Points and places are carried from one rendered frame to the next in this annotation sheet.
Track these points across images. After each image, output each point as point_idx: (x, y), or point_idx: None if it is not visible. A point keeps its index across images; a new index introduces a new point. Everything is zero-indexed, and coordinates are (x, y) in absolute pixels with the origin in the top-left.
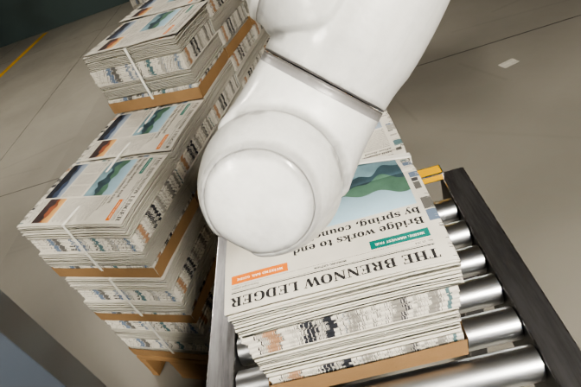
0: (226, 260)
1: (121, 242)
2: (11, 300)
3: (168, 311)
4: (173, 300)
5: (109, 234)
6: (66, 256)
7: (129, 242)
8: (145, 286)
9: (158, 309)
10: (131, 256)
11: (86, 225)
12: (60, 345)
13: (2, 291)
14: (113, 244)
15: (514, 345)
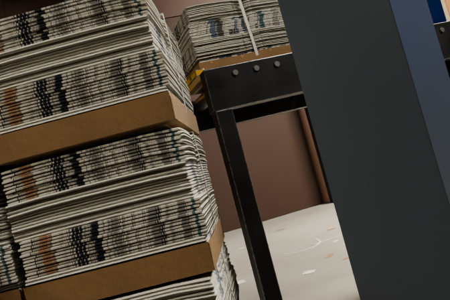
0: None
1: (180, 67)
2: None
3: (216, 210)
4: (210, 183)
5: (177, 50)
6: (171, 69)
7: (182, 69)
8: (201, 150)
9: (214, 208)
10: (187, 92)
11: (169, 28)
12: (303, 91)
13: None
14: (179, 67)
15: (265, 113)
